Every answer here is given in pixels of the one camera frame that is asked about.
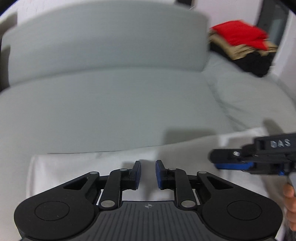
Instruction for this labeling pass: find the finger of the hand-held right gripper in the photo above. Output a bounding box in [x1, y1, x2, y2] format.
[209, 149, 255, 173]

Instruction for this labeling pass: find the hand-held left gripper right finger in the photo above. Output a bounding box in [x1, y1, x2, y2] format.
[155, 159, 232, 210]

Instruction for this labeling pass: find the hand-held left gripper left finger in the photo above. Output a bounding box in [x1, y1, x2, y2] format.
[63, 160, 142, 210]

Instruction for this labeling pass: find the white garment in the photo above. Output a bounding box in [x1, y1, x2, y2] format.
[26, 126, 296, 241]

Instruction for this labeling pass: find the stack of folded clothes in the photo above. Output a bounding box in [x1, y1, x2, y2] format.
[208, 31, 278, 61]

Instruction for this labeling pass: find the person's right hand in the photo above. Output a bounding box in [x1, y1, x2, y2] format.
[283, 183, 296, 232]

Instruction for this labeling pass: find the grey sofa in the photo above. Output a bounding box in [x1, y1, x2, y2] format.
[0, 2, 296, 163]

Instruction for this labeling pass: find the black folded garment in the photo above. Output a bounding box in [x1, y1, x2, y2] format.
[209, 43, 274, 78]

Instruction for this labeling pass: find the red folded garment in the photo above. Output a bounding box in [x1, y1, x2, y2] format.
[211, 20, 269, 50]

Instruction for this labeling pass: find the dark window frame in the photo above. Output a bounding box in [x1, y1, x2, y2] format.
[256, 0, 290, 48]

